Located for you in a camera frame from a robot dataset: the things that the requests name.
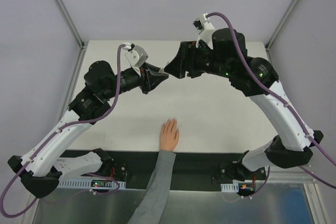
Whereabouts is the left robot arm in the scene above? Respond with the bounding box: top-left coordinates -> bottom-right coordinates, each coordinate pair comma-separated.
8,60 -> 169,199

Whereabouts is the left aluminium frame post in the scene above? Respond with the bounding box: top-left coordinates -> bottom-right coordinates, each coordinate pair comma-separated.
54,0 -> 85,48

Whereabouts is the mannequin hand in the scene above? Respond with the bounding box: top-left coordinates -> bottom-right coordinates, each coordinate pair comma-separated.
159,118 -> 180,152

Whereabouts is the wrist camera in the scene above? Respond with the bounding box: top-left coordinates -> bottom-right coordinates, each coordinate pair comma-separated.
123,42 -> 148,76
193,13 -> 215,49

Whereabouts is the aluminium frame post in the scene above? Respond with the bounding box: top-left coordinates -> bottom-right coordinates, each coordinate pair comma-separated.
265,0 -> 301,52
54,0 -> 85,48

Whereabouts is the right white cable duct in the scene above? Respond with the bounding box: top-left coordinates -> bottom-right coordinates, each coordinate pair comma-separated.
220,183 -> 239,193

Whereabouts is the left white cable duct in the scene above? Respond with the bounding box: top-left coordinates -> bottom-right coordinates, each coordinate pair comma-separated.
58,178 -> 126,189

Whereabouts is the right aluminium frame post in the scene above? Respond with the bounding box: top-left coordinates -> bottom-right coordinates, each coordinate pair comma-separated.
265,0 -> 301,52

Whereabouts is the grey sleeved forearm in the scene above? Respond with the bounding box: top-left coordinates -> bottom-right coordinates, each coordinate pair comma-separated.
128,150 -> 176,223

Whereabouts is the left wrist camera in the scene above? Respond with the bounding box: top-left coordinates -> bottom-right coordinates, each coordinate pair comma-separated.
123,42 -> 148,76

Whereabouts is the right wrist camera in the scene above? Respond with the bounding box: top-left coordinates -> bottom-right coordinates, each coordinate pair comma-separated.
193,13 -> 215,49

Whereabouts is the white cable duct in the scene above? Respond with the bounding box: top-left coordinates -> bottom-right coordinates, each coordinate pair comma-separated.
58,178 -> 126,189
220,183 -> 239,193

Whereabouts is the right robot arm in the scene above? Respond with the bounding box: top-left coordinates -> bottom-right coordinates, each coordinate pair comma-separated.
164,28 -> 323,179

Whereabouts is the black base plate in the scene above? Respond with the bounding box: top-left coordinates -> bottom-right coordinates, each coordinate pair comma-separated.
64,150 -> 267,191

